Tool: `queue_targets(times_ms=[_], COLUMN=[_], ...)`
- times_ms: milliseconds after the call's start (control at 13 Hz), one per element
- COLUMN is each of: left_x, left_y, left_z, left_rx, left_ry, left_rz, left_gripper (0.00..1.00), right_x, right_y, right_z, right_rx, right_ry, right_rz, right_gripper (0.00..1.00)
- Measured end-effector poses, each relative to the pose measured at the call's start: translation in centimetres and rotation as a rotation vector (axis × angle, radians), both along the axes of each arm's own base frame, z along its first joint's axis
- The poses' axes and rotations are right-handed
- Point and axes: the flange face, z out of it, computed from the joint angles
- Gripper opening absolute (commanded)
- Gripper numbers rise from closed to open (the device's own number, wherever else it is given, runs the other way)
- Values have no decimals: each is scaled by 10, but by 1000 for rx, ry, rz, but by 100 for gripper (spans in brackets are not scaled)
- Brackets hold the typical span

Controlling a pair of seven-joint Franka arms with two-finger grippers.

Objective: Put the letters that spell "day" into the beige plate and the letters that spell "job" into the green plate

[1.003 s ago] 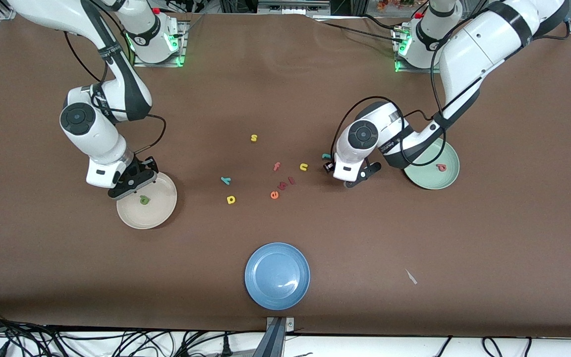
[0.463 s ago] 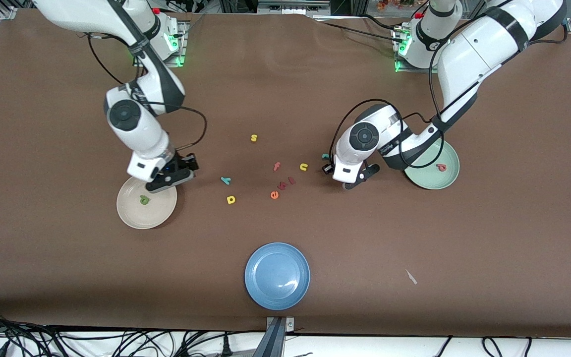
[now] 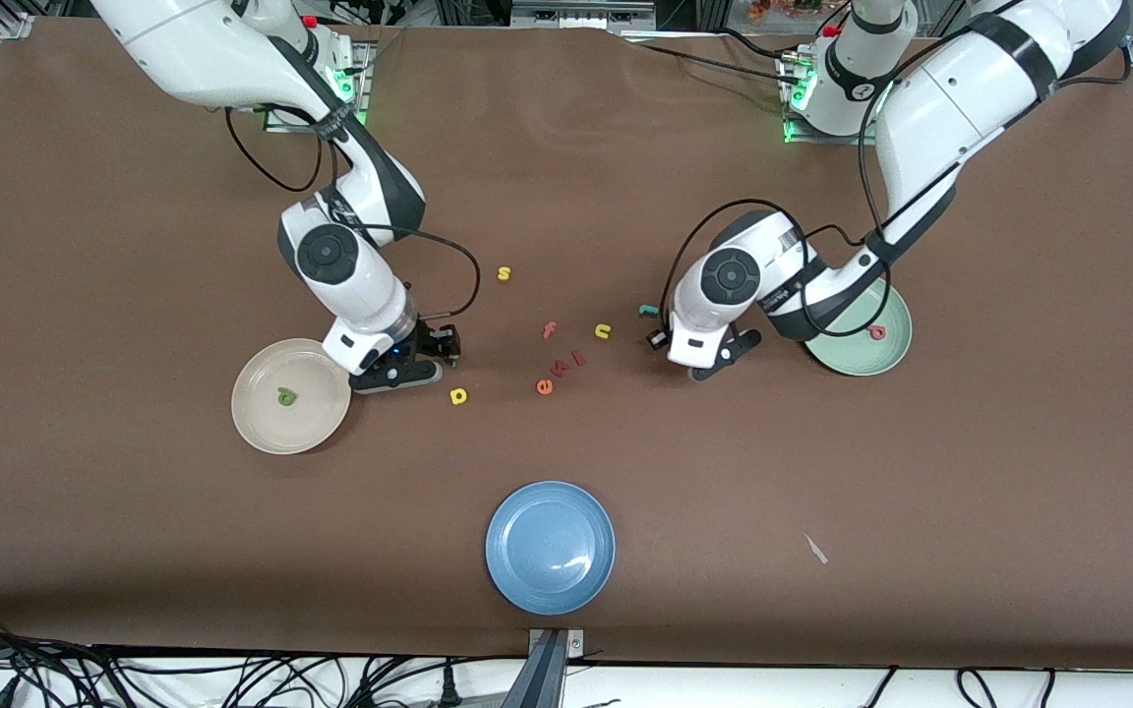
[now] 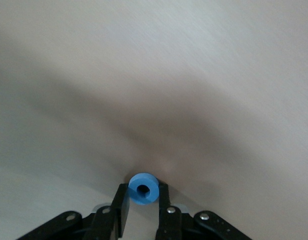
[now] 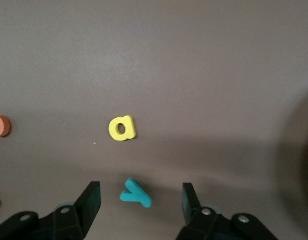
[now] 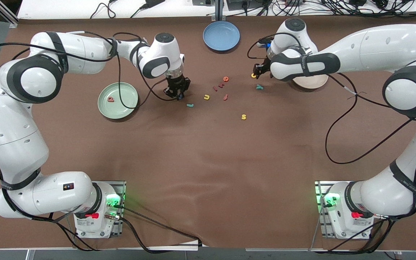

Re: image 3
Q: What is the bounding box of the brown table cover sheet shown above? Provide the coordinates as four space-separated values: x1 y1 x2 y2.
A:
0 15 1133 670

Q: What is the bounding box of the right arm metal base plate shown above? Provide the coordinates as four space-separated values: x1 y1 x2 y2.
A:
262 39 373 135

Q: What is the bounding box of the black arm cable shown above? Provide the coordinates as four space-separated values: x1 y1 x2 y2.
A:
660 0 1133 340
224 103 482 321

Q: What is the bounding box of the black base cable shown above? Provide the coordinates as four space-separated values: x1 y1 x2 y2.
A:
626 41 794 85
714 28 792 62

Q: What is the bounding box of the blue plate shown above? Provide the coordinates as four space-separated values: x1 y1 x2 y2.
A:
485 480 617 617

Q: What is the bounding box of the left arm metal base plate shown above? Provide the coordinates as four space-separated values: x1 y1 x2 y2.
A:
781 49 887 147

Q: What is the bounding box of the aluminium frame bar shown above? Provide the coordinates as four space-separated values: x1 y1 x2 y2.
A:
512 0 656 29

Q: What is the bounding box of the green plate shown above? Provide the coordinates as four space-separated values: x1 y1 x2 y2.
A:
803 278 914 378

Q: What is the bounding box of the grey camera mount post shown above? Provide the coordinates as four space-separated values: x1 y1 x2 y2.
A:
503 629 587 708

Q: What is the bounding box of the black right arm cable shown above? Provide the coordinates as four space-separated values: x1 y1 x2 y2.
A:
224 103 482 321

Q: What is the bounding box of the beige brown plate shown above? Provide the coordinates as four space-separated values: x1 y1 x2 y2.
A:
231 338 353 455

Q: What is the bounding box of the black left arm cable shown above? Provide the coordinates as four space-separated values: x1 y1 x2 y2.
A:
660 0 1133 340

